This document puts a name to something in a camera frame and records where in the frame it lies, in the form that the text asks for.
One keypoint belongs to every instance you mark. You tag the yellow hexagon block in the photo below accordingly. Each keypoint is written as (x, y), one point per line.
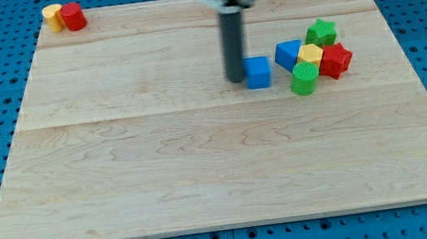
(52, 17)

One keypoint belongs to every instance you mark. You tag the red star block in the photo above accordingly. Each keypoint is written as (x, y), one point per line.
(335, 60)

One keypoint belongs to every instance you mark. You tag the yellow pentagon block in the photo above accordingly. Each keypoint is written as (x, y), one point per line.
(310, 53)

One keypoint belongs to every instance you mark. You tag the blue triangle block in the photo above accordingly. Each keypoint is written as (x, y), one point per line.
(286, 54)

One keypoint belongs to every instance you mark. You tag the green cylinder block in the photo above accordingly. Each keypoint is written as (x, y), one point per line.
(304, 78)

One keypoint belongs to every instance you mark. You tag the light wooden board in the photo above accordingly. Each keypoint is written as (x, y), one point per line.
(128, 129)

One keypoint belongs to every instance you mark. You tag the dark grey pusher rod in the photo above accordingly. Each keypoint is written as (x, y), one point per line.
(231, 36)

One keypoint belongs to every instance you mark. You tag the blue cube block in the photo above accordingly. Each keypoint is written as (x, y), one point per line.
(258, 72)

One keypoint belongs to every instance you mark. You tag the red cylinder block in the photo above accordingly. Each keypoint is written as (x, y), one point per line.
(73, 17)

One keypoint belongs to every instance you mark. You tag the green star block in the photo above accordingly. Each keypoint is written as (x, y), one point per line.
(321, 33)

